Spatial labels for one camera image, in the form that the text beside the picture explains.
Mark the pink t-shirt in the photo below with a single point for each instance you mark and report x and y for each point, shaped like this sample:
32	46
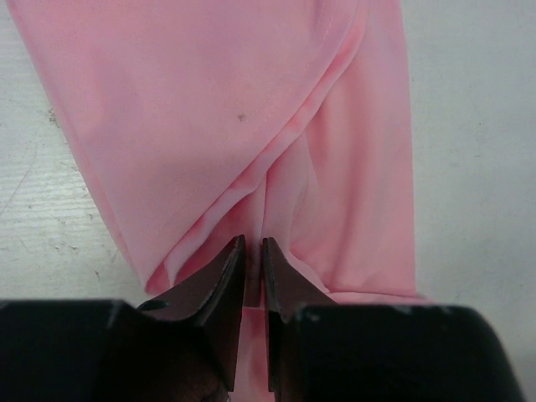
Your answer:
193	122

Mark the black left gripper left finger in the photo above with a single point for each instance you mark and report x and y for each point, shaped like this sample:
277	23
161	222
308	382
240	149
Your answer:
179	346

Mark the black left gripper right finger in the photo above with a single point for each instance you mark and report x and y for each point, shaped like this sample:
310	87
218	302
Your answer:
320	350

